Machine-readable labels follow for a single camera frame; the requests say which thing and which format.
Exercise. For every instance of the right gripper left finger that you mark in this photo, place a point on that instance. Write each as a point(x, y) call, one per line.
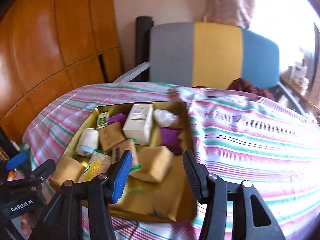
point(62, 217)

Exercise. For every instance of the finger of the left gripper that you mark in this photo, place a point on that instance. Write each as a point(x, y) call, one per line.
point(14, 162)
point(41, 173)

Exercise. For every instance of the large yellow sponge block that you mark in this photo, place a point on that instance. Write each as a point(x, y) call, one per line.
point(67, 169)

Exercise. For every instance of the cream towel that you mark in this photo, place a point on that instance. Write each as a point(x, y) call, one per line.
point(88, 142)

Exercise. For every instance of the yellow sponge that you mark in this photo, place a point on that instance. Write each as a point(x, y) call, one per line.
point(110, 136)

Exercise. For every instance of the small green white box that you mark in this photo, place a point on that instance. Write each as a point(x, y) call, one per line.
point(102, 120)

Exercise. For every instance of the white cardboard box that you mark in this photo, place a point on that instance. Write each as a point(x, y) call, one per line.
point(139, 123)

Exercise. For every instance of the purple snack packet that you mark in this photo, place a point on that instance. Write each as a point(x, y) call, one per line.
point(170, 139)
point(120, 117)

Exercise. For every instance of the green rice cracker packet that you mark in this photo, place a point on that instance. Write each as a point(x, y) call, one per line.
point(98, 163)

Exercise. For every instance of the striped bed sheet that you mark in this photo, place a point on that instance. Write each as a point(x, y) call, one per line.
point(237, 135)

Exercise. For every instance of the gold metal tin tray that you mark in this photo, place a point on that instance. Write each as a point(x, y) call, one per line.
point(165, 202)

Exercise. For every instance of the wooden wardrobe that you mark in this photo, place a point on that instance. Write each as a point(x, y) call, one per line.
point(50, 47)

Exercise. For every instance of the dark red garment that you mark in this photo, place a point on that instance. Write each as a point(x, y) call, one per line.
point(245, 86)

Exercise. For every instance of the wooden side desk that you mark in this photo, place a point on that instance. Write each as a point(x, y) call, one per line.
point(308, 100)

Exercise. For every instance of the grey yellow blue chair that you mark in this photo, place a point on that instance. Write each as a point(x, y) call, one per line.
point(211, 55)

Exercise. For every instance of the pink patterned curtain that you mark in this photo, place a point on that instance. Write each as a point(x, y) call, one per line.
point(230, 12)

